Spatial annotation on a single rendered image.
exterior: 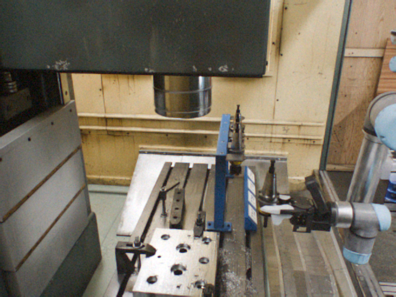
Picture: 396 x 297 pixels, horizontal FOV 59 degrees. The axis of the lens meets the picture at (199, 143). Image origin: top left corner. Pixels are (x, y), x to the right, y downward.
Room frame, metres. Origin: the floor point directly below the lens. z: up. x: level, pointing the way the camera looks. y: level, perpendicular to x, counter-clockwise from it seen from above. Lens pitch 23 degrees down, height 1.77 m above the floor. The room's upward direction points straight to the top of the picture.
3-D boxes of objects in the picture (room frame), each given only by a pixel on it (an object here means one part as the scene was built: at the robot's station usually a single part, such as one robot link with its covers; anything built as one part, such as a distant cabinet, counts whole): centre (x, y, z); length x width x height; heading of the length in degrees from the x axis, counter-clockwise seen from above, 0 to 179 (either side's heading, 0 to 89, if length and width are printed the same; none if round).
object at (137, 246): (0.91, 0.21, 0.97); 0.13 x 0.03 x 0.15; 83
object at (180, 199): (1.22, 0.09, 0.93); 0.26 x 0.05 x 0.06; 178
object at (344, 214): (0.86, -0.41, 1.17); 0.08 x 0.05 x 0.08; 174
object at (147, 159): (1.56, -0.03, 0.75); 0.89 x 0.70 x 0.26; 83
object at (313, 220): (0.86, -0.33, 1.17); 0.12 x 0.08 x 0.09; 84
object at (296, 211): (0.84, -0.27, 1.19); 0.09 x 0.05 x 0.02; 98
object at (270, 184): (0.88, -0.21, 1.26); 0.04 x 0.04 x 0.07
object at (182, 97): (0.91, 0.04, 1.53); 0.16 x 0.16 x 0.12
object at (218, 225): (1.15, -0.08, 1.05); 0.10 x 0.05 x 0.30; 83
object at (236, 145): (1.20, -0.14, 1.26); 0.04 x 0.04 x 0.07
